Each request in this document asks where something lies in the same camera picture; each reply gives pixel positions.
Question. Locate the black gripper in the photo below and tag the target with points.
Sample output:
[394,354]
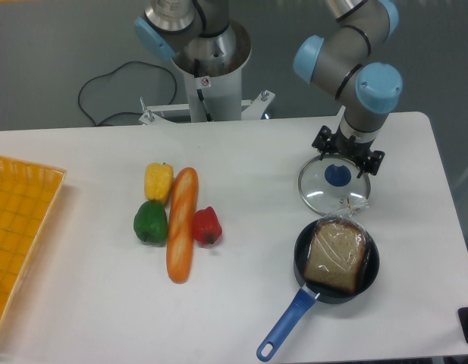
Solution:
[367,161]

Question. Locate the glass pot lid blue knob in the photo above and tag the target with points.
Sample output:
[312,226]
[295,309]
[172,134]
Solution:
[330,183]

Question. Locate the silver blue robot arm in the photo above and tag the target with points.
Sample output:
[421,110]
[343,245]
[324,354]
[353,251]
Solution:
[368,92]

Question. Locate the bagged bread slice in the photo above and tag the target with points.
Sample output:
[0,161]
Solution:
[338,251]

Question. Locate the red bell pepper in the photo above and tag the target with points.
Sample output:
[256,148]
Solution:
[207,229]

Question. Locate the orange baguette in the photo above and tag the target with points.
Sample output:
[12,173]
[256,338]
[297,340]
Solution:
[179,255]

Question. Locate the yellow bell pepper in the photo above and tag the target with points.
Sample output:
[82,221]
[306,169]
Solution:
[158,181]

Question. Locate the green bell pepper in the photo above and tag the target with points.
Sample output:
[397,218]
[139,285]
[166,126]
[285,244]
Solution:
[150,223]

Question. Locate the yellow woven basket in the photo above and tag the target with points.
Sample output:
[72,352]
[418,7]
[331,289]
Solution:
[28,191]

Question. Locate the white pedestal base frame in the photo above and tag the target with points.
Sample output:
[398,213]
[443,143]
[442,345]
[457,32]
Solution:
[250,109]

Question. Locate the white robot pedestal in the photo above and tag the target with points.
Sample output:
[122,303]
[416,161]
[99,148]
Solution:
[212,68]

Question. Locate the dark frying pan blue handle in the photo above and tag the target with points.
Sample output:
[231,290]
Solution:
[309,294]

